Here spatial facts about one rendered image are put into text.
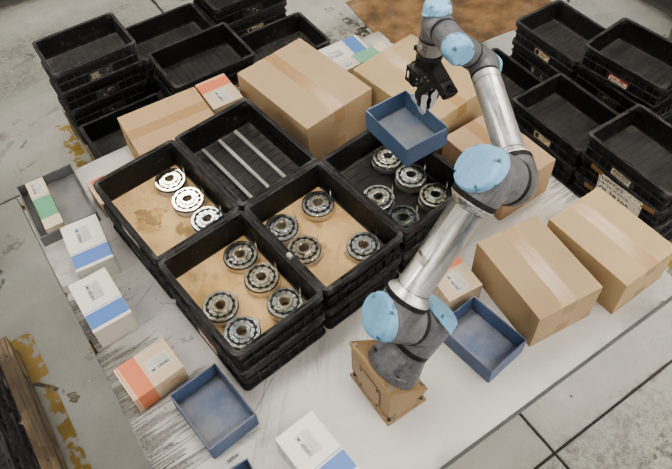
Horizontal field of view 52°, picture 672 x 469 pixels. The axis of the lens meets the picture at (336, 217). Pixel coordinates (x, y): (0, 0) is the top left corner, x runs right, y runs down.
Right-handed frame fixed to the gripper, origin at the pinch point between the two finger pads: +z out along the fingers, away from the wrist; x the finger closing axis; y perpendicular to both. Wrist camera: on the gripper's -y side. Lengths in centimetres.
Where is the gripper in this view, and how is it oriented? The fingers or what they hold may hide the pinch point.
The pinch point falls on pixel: (425, 111)
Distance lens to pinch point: 205.1
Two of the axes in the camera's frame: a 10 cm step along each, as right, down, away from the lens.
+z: -0.3, 6.5, 7.6
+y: -5.4, -6.5, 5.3
